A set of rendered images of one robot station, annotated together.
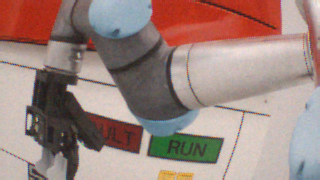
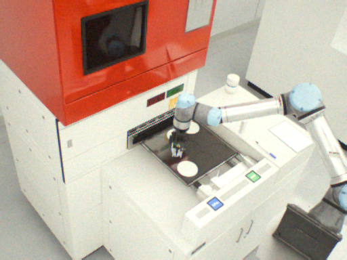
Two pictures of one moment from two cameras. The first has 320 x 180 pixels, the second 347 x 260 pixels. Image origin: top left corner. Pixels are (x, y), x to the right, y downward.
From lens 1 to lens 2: 154 cm
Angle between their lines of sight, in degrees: 54
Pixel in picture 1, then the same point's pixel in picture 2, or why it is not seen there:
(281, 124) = not seen: outside the picture
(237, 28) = (192, 58)
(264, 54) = (256, 114)
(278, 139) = not seen: outside the picture
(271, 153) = not seen: outside the picture
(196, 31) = (181, 68)
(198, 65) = (230, 118)
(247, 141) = (190, 80)
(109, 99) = (156, 91)
